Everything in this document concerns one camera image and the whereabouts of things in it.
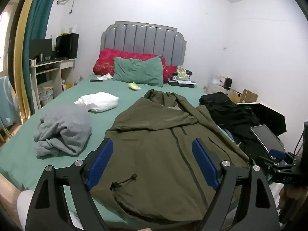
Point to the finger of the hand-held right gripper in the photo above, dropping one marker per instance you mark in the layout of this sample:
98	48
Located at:
279	153

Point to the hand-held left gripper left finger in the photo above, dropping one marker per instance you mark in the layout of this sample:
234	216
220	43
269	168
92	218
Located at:
99	163

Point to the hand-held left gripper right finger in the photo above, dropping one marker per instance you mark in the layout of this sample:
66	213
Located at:
204	163

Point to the olive green hooded jacket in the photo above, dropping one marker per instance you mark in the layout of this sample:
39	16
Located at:
154	154

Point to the pile of black clothes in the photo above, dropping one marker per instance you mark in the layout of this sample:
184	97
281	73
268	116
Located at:
231	115

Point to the smartphone with dark screen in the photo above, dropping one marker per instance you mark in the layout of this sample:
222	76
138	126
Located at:
267	139

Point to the black umbrella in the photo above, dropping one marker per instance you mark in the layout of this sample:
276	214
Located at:
267	115

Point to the grey crumpled garment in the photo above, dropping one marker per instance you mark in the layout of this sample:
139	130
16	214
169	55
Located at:
62	130

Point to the white folded cloth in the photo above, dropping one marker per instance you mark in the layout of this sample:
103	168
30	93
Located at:
98	101

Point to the cardboard box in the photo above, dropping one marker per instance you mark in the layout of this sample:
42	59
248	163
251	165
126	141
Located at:
247	96

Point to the white nightstand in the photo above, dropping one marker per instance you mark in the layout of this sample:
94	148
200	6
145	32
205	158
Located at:
215	87

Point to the stack of papers and books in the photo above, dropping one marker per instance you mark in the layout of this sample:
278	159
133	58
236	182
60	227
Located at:
181	83

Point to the black phone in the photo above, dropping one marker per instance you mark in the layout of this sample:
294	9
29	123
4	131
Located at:
96	80

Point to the small black device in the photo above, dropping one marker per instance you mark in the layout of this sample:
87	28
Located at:
228	83

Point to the yellow-green small packet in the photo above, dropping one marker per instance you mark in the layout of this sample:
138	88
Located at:
134	86

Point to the white paper box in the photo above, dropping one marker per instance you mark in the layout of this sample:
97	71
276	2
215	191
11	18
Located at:
218	80

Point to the bin with plastic bag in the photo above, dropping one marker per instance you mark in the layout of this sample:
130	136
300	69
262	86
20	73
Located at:
46	96

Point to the white plastic wrapper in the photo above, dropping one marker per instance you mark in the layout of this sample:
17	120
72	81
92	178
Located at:
105	76

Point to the snack bag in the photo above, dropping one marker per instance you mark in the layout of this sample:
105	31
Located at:
182	73

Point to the green pillow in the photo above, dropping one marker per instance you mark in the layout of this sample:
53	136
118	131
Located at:
138	71

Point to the light wooden desk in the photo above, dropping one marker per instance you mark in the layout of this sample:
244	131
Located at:
57	72

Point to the red patterned quilt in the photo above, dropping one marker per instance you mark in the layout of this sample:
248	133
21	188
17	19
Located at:
107	62

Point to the light blue chair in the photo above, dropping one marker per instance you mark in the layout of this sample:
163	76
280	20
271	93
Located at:
8	101

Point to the white mug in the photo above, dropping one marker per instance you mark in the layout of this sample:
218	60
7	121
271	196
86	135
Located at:
33	62

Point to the black computer tower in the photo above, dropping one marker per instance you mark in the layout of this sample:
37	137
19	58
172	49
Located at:
67	45

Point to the black computer monitor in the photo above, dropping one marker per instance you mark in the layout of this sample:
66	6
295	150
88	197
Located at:
41	48

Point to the grey padded headboard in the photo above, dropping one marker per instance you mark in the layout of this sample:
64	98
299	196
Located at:
144	38

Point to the yellow curtain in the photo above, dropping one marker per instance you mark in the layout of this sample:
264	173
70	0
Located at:
20	53

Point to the teal curtain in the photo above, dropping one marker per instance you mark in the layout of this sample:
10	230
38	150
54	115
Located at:
38	16

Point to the air conditioner pipe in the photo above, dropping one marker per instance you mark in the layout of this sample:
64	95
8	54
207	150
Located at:
68	1

